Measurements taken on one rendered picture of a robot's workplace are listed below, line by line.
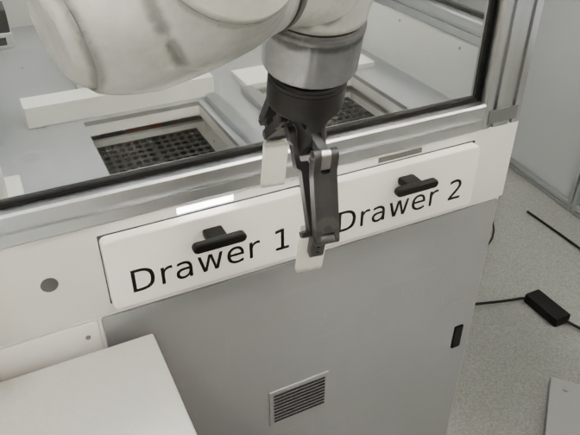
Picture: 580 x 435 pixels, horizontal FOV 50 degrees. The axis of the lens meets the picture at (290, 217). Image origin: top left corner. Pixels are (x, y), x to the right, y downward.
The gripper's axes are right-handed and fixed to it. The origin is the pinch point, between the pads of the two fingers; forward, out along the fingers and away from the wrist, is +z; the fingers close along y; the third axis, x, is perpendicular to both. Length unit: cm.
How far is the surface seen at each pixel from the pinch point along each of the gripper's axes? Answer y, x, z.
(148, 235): 9.1, 15.4, 8.9
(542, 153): 107, -157, 111
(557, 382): 9, -91, 100
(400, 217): 12.1, -24.4, 18.7
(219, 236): 7.2, 6.6, 9.5
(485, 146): 18.0, -40.9, 11.6
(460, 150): 15.9, -34.4, 9.6
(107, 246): 8.3, 20.7, 8.9
